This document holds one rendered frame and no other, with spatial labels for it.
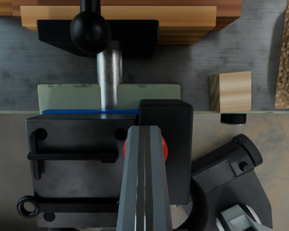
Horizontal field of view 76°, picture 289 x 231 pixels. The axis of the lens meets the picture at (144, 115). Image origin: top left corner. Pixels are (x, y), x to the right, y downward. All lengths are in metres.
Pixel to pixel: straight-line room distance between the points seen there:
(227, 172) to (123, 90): 1.03
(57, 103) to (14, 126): 1.24
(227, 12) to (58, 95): 0.18
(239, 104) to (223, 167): 0.92
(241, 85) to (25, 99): 0.26
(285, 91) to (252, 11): 0.11
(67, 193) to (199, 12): 0.18
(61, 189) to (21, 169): 1.33
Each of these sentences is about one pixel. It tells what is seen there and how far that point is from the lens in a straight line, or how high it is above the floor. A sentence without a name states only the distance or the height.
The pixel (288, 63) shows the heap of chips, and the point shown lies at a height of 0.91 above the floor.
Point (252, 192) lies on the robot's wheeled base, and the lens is 1.31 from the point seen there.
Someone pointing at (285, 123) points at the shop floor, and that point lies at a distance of 1.46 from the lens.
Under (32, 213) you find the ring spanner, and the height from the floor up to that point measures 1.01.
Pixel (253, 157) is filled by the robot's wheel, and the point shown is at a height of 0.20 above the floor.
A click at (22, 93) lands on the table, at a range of 0.29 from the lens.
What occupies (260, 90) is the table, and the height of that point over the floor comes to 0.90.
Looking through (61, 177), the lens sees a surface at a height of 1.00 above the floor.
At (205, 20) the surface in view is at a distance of 0.18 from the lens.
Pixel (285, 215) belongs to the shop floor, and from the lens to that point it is 1.75.
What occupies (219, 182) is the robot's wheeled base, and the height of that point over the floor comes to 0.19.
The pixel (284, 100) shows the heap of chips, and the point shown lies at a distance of 0.30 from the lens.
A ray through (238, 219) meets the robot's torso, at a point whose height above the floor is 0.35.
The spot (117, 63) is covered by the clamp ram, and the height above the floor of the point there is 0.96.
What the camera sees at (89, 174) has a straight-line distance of 0.16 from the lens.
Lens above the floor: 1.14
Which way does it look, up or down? 80 degrees down
